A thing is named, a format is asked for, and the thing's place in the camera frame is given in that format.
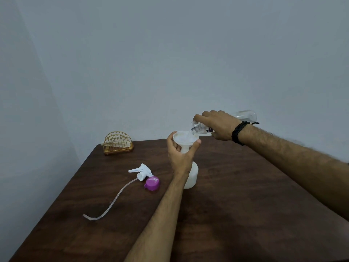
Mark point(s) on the person's right hand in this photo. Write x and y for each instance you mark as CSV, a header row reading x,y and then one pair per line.
x,y
222,125

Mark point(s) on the person's left hand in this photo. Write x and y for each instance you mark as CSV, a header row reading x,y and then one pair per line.
x,y
181,163

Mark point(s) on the white spray bottle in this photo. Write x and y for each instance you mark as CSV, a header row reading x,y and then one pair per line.
x,y
193,177

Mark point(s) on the white plastic funnel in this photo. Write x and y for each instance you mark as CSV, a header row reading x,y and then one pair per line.
x,y
184,139

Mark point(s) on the clear water bottle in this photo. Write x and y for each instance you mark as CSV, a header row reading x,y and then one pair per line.
x,y
246,115

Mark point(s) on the purple bottle cap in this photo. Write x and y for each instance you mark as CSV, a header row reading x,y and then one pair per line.
x,y
152,184

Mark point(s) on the white trigger sprayer head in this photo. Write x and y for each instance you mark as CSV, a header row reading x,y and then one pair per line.
x,y
143,171

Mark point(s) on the person's right forearm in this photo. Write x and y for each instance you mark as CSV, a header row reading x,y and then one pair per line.
x,y
300,166

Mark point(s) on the person's left forearm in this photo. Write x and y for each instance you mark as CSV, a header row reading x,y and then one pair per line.
x,y
161,221

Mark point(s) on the black wristband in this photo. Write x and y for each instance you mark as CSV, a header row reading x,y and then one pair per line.
x,y
237,133

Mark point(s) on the dark wooden table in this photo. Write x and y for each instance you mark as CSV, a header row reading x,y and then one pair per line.
x,y
245,215

